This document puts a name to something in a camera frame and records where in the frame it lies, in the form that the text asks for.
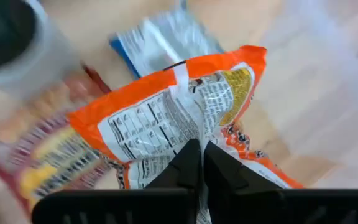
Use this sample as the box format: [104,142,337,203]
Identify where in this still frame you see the clear plastic bin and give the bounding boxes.
[259,0,358,189]

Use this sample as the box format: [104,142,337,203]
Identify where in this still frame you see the white ceramic plant pot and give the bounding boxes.
[0,0,80,94]

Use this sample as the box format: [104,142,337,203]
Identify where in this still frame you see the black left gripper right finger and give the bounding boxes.
[203,140,358,224]

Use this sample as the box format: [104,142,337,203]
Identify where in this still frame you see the red Maruchan ramen packet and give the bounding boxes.
[0,63,121,215]

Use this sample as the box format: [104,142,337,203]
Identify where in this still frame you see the blue Maruchan ramen packet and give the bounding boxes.
[109,6,225,78]

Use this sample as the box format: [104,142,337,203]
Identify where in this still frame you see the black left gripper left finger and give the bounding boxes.
[31,138,203,224]

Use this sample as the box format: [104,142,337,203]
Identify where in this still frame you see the orange Maruchan ramen packet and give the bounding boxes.
[68,45,305,224]

